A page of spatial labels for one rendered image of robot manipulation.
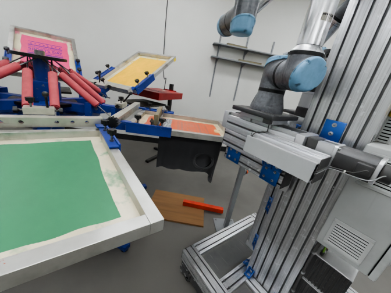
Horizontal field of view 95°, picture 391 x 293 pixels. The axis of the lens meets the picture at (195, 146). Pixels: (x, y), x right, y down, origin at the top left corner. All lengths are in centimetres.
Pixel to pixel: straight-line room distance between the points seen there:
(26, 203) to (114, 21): 330
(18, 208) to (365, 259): 115
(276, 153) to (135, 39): 321
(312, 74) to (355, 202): 51
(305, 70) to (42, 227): 88
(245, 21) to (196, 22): 293
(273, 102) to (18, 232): 92
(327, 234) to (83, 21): 389
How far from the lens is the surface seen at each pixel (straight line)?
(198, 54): 352
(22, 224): 63
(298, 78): 75
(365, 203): 93
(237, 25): 68
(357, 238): 98
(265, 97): 87
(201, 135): 126
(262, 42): 382
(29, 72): 157
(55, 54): 278
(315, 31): 81
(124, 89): 190
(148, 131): 125
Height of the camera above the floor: 134
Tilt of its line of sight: 20 degrees down
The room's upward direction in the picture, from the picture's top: 10 degrees clockwise
